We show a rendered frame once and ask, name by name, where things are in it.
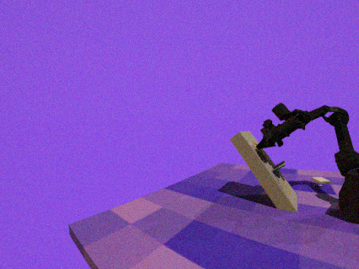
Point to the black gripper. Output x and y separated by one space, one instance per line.
270 138

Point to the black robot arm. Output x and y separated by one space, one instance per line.
347 159

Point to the beige flat panel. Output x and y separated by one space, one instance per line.
280 192

